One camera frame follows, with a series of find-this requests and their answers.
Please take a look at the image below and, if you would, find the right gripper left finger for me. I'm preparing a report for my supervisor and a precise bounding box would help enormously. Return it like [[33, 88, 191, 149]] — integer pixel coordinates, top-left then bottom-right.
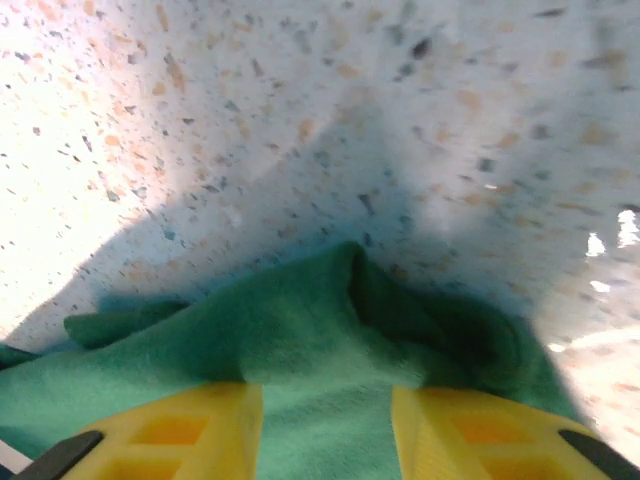
[[9, 382, 265, 480]]

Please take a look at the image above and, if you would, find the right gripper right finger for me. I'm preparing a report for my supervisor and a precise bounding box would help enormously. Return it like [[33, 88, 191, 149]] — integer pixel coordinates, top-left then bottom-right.
[[390, 385, 640, 480]]

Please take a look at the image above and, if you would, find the dark green t-shirt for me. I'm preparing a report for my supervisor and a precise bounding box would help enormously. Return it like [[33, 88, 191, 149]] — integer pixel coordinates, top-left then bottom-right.
[[0, 240, 586, 480]]

